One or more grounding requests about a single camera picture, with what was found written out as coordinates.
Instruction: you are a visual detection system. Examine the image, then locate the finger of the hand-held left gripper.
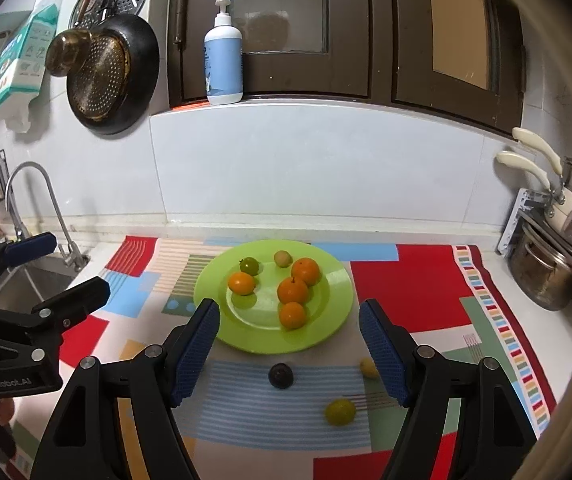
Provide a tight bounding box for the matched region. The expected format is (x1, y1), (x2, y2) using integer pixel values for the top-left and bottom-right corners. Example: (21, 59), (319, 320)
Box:
(0, 276), (111, 341)
(0, 231), (58, 307)

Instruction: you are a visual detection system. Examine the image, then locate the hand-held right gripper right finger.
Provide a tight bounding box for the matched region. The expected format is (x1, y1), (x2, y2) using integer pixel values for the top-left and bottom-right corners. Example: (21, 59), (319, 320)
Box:
(358, 299), (539, 480)

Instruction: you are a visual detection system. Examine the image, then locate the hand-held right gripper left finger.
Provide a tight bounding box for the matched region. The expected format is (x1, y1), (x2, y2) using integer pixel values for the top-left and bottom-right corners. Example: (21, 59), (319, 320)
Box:
(30, 298), (221, 480)

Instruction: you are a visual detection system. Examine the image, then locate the green plate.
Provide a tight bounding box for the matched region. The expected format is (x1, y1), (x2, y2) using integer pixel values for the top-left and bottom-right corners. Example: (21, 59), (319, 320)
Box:
(194, 240), (355, 356)

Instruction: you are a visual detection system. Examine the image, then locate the dark purple plum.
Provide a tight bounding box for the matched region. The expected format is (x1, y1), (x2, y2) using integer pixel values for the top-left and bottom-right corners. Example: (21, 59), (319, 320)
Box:
(268, 363), (295, 390)

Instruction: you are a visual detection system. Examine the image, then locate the orange tangerine with stem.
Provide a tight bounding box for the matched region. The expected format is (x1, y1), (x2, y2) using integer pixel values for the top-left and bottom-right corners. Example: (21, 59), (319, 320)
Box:
(277, 276), (310, 305)

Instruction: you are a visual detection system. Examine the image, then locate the stainless steel sink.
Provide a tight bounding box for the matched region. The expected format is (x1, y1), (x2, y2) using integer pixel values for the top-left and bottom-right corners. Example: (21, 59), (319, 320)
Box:
(0, 255), (86, 316)

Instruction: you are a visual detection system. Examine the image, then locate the multicoloured patchwork tablecloth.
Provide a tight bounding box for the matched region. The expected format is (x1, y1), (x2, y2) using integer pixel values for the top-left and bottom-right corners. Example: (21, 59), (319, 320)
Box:
(6, 235), (559, 480)

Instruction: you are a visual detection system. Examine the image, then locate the slim gooseneck faucet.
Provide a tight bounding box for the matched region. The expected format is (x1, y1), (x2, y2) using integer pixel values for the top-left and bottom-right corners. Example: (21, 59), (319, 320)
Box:
(4, 161), (89, 271)

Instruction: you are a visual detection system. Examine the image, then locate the white plastic bag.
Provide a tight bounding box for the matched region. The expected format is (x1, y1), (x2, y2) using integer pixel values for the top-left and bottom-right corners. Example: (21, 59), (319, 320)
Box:
(6, 87), (41, 133)

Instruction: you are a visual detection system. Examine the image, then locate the stainless steel pot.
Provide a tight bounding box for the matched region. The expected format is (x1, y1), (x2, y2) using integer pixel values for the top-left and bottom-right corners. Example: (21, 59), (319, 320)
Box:
(508, 220), (572, 311)

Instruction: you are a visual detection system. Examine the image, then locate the brass perforated strainer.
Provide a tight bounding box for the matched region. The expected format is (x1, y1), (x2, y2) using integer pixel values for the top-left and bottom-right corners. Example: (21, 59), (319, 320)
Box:
(68, 35), (131, 122)

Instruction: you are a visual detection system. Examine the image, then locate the green white tissue pack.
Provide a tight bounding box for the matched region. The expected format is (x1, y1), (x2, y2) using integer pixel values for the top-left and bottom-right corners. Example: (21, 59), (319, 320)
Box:
(0, 2), (61, 118)

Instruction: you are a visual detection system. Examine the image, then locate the metal dish rack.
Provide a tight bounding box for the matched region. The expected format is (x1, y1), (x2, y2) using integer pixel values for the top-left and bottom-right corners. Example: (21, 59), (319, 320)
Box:
(497, 187), (572, 291)

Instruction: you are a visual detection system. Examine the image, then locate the small brass pot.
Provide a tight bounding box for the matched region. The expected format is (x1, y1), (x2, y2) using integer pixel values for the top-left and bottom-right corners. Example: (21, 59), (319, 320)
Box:
(44, 29), (96, 77)

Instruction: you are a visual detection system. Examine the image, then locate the black frying pan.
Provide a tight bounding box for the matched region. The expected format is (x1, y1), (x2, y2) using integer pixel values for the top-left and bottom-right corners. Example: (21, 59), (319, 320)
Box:
(66, 14), (161, 136)

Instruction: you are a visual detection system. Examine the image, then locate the white blue pump bottle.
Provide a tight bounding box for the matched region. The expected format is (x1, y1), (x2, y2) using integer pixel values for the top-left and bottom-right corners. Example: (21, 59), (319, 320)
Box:
(203, 0), (244, 106)

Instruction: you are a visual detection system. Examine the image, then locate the dark wooden window sash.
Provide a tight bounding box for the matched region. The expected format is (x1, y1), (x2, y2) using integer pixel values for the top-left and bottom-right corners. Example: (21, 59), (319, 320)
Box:
(391, 0), (527, 136)
(168, 0), (391, 106)

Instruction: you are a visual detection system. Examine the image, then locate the cream handled pan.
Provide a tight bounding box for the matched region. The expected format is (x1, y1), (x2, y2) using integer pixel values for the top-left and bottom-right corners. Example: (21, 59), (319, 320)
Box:
(512, 127), (572, 201)
(496, 150), (572, 231)

